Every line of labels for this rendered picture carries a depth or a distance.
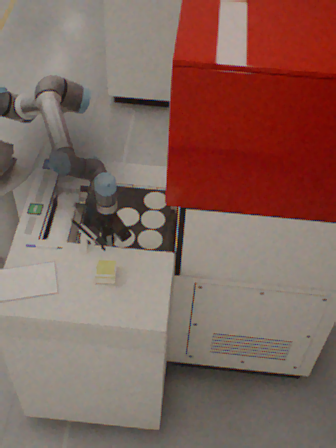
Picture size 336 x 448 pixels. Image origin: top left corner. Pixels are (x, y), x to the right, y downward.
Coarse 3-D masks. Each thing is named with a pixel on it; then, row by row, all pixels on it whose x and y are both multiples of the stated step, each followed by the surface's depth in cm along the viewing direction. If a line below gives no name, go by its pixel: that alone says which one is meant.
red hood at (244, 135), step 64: (192, 0) 180; (256, 0) 182; (320, 0) 183; (192, 64) 160; (256, 64) 160; (320, 64) 161; (192, 128) 177; (256, 128) 175; (320, 128) 173; (192, 192) 198; (256, 192) 195; (320, 192) 193
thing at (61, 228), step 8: (64, 192) 254; (80, 192) 255; (56, 208) 248; (64, 208) 248; (72, 208) 248; (56, 216) 245; (64, 216) 245; (72, 216) 246; (56, 224) 242; (64, 224) 243; (72, 224) 245; (56, 232) 240; (64, 232) 240; (56, 240) 237; (64, 240) 237
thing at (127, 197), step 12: (120, 192) 253; (132, 192) 253; (144, 192) 253; (120, 204) 248; (132, 204) 249; (144, 204) 249; (168, 216) 245; (132, 228) 240; (144, 228) 240; (156, 228) 240; (96, 240) 235
